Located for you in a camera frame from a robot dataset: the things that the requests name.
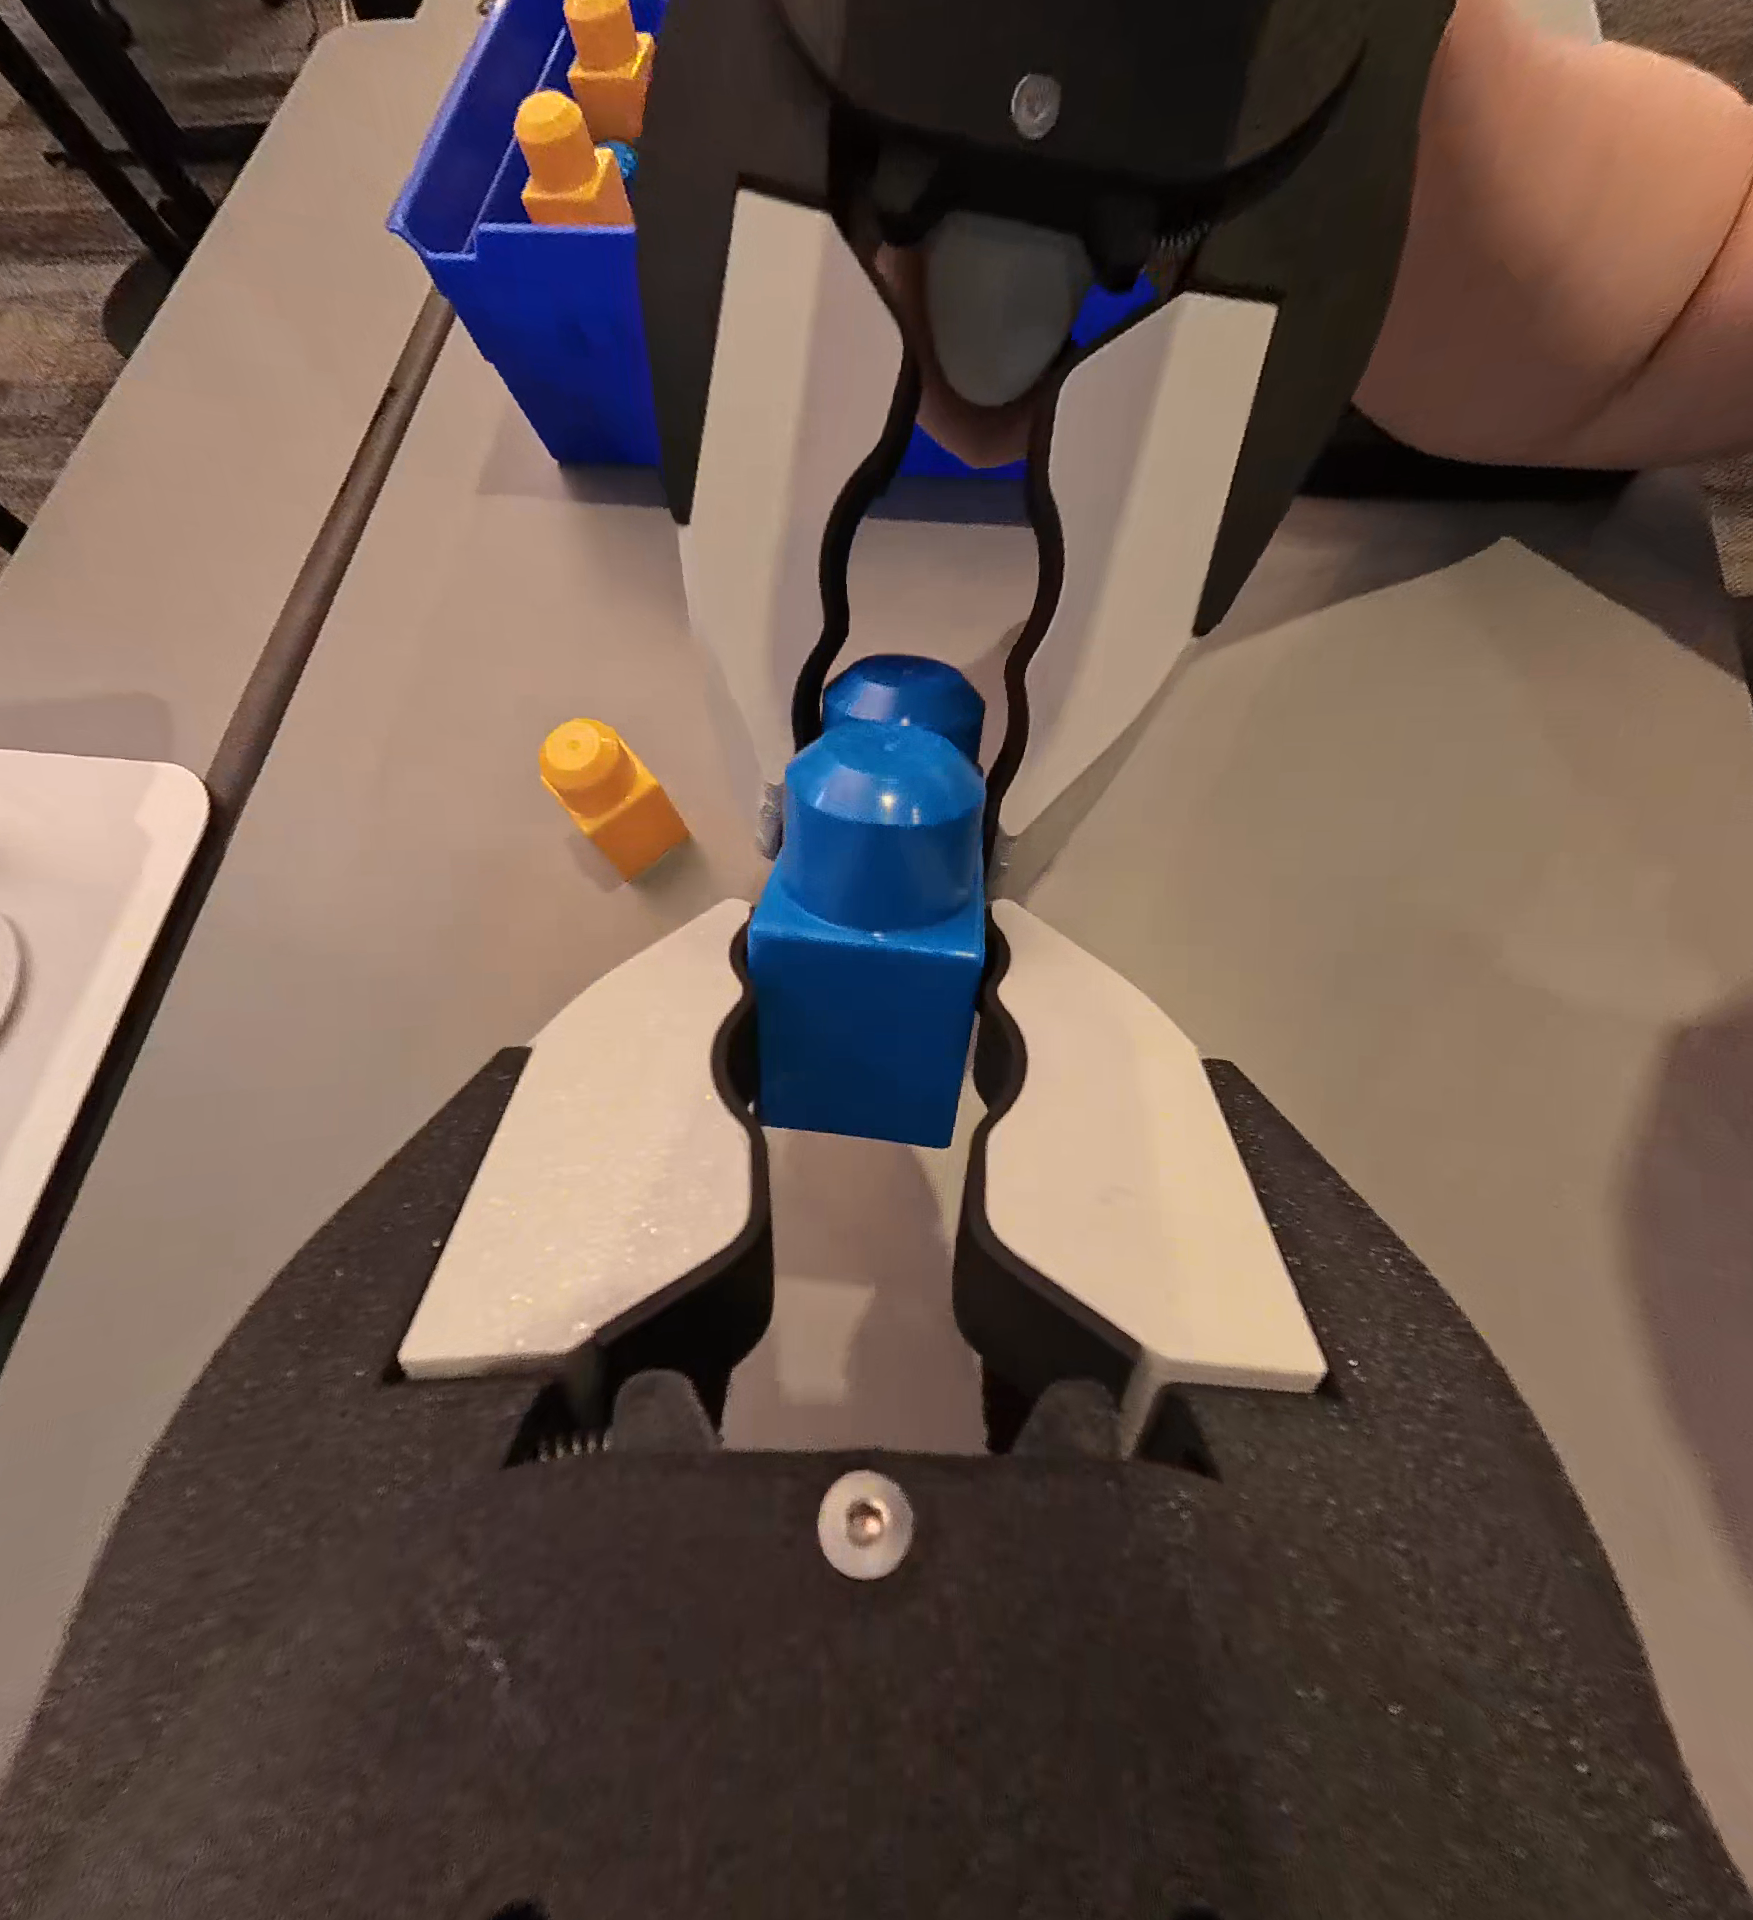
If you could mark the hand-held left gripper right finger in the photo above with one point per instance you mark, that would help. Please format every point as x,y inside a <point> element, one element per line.
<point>1144,1200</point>

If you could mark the white stand base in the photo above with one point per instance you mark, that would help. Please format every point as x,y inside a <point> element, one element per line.
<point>67,1049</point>

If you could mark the blue plastic bin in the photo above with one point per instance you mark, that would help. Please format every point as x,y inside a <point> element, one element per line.
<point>560,330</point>

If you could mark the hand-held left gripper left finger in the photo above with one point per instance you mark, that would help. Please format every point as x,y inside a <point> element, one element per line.
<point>593,1200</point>

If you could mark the blue two-stud block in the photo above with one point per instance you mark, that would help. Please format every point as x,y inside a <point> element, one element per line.
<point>863,1037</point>

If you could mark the black screen easel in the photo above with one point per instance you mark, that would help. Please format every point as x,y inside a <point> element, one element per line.
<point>146,216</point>

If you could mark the yellow two-stud block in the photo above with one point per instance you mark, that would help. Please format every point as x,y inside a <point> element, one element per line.
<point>573,165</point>

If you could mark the person's right hand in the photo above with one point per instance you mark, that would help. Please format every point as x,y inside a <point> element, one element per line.
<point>970,438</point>

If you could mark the person's right forearm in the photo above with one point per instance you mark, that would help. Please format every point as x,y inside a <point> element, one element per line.
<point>1571,270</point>

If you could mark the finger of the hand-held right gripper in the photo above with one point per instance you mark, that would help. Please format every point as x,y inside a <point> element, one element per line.
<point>773,448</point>
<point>1129,524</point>

